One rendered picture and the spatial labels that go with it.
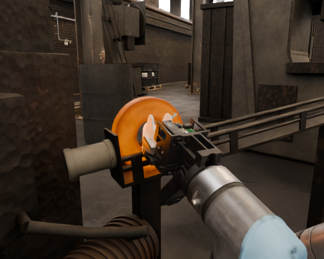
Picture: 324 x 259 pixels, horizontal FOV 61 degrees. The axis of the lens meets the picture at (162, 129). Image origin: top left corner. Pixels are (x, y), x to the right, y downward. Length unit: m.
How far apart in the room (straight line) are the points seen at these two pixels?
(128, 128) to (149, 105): 0.06
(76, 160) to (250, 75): 2.39
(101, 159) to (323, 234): 0.36
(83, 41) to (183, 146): 4.43
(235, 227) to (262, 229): 0.03
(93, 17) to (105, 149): 4.14
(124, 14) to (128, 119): 7.68
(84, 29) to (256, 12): 2.84
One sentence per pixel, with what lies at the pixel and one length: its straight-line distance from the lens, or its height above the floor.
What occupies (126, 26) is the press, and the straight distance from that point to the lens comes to 8.17.
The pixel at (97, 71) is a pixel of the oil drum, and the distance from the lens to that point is 2.94.
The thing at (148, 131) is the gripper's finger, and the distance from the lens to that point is 0.52.
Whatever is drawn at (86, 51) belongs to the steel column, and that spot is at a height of 1.10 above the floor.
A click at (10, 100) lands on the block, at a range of 0.48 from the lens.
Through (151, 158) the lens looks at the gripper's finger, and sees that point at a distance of 0.48.
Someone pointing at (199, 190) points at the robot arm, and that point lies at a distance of 0.38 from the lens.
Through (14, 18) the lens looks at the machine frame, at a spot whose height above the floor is 0.94.
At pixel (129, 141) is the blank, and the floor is 0.70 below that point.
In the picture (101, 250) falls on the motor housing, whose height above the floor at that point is 0.53.
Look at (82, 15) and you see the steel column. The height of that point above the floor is 1.64.
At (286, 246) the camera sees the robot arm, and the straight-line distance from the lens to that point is 0.33.
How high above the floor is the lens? 0.84
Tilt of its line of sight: 13 degrees down
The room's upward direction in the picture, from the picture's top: straight up
